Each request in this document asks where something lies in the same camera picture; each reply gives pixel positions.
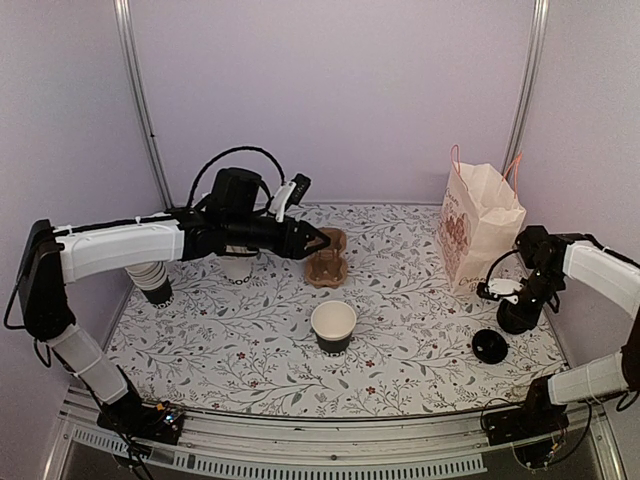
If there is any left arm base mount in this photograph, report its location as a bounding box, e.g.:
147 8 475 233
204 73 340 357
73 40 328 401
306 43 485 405
97 398 185 445

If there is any stack of paper cups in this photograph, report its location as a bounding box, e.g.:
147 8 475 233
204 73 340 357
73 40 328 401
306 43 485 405
125 262 173 308

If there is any brown cardboard cup carrier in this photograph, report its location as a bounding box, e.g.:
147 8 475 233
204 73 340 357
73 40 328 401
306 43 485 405
304 228 348 288

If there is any black white paper cup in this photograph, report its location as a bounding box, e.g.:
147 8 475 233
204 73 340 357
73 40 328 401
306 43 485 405
311 300 357 356

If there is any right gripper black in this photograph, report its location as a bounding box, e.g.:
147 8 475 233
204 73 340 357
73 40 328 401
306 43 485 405
507 267 564 331

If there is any floral table mat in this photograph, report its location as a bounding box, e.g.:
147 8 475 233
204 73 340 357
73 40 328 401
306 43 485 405
107 205 565 417

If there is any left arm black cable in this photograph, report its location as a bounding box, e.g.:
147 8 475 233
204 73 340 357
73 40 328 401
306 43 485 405
189 145 287 211

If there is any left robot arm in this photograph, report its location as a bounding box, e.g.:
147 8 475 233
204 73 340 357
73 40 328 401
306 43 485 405
11 168 330 436

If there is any right aluminium frame post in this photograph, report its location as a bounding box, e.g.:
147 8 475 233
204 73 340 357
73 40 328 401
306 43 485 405
502 0 550 173

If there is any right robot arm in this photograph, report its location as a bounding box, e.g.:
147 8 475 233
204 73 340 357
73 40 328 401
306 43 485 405
480 225 639 436

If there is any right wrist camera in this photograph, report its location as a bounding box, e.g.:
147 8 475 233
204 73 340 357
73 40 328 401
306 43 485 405
476 278 523 304

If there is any aluminium frame post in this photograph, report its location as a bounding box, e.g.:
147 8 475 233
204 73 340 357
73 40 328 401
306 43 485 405
502 0 550 173
113 0 174 208

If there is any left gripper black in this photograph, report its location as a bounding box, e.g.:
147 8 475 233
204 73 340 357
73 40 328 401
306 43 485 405
225 213 331 260

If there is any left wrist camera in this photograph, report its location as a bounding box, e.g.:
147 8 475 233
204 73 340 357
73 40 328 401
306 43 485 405
268 173 311 223

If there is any paper takeout bag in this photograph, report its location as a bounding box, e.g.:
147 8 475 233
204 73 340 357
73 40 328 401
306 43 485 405
436 145 526 296

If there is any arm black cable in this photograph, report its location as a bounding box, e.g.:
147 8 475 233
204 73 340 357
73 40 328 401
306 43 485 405
487 247 561 314
189 145 287 211

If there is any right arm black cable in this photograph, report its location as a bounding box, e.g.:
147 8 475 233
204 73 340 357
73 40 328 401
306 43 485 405
487 247 561 314

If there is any left aluminium frame post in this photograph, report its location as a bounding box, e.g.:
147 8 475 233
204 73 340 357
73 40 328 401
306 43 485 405
113 0 174 208

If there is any front aluminium rail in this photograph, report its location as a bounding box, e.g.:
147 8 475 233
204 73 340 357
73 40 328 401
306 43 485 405
44 388 628 479

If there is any white cup holding straws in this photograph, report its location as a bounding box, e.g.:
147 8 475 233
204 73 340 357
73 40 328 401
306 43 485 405
218 255 255 285

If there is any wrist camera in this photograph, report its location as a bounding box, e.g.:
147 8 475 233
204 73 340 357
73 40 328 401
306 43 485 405
476 278 523 304
268 173 311 223

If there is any black plastic cup lid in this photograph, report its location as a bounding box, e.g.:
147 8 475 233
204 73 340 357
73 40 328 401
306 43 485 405
471 329 508 365

